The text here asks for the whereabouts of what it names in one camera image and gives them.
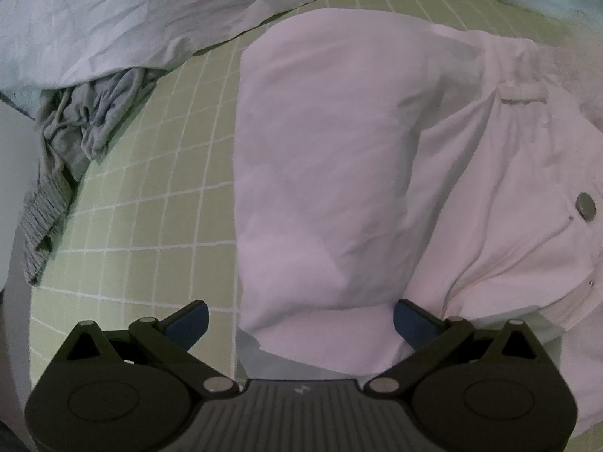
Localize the grey crumpled garment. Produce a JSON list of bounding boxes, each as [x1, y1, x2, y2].
[[21, 67, 158, 286]]

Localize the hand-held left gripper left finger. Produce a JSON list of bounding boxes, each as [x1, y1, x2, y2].
[[49, 299, 236, 394]]

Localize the light blue printed blanket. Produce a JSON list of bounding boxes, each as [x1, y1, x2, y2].
[[0, 0, 603, 99]]

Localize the white pants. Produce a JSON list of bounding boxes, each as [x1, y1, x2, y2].
[[233, 12, 603, 452]]

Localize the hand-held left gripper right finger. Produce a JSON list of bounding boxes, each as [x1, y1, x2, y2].
[[368, 298, 554, 394]]

